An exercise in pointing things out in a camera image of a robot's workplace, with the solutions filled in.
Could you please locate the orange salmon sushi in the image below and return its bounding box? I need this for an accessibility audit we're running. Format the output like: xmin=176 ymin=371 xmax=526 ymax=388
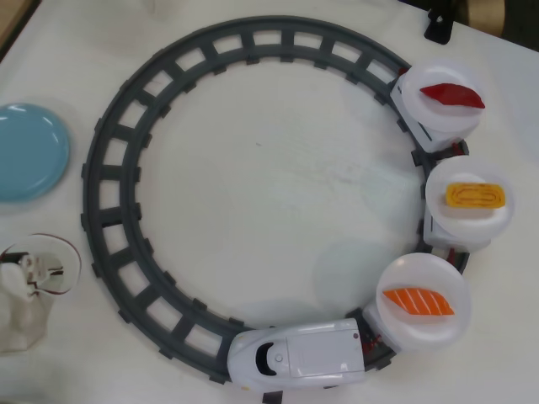
xmin=381 ymin=286 xmax=456 ymax=318

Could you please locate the white Shinkansen toy locomotive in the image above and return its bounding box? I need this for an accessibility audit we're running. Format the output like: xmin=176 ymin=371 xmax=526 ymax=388
xmin=227 ymin=317 xmax=367 ymax=391

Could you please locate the white plate under tuna sushi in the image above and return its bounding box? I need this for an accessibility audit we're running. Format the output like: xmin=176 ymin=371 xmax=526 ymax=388
xmin=397 ymin=59 xmax=483 ymax=141

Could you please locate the white plate for salmon sushi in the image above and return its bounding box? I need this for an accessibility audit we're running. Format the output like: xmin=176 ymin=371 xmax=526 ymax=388
xmin=375 ymin=252 xmax=471 ymax=352

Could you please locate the white plate under egg sushi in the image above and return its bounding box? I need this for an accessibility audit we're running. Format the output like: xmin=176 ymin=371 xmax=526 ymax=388
xmin=424 ymin=158 xmax=516 ymax=247

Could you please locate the yellow egg sushi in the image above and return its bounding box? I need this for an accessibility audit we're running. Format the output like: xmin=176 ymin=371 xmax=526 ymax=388
xmin=444 ymin=181 xmax=507 ymax=220

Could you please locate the red tuna sushi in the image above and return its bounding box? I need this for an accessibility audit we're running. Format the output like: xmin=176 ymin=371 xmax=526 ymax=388
xmin=418 ymin=82 xmax=487 ymax=117

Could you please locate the blue round dish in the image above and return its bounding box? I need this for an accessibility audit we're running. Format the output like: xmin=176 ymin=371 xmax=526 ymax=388
xmin=0 ymin=102 xmax=72 ymax=205

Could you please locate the white train car carrying salmon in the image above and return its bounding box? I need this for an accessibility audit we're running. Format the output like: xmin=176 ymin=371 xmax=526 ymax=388
xmin=361 ymin=301 xmax=406 ymax=353

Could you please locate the grey circular toy rail track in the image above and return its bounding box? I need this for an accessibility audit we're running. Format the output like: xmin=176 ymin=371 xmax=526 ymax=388
xmin=79 ymin=15 xmax=471 ymax=404

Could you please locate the red black white arm cable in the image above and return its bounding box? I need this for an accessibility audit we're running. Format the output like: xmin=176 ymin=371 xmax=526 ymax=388
xmin=0 ymin=233 xmax=83 ymax=298

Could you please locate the black metal bracket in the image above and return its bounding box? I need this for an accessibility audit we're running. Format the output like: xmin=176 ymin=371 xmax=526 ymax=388
xmin=424 ymin=7 xmax=454 ymax=45

